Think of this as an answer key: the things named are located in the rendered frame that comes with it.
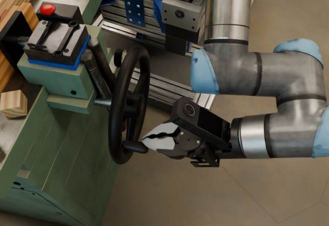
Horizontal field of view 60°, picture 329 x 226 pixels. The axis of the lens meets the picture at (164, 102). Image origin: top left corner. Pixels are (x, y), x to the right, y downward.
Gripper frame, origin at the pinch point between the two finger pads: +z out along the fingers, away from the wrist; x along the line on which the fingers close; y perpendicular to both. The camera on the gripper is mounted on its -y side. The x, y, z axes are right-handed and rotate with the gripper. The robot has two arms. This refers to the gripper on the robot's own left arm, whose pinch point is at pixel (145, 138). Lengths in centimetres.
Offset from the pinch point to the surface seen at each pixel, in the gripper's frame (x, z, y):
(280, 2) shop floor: 165, -8, 104
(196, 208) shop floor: 7, 27, 83
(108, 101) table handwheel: 9.2, 11.8, -2.8
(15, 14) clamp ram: 16.0, 20.0, -27.2
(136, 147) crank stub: -1.8, 2.4, 0.8
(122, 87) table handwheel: 5.7, 0.5, -10.3
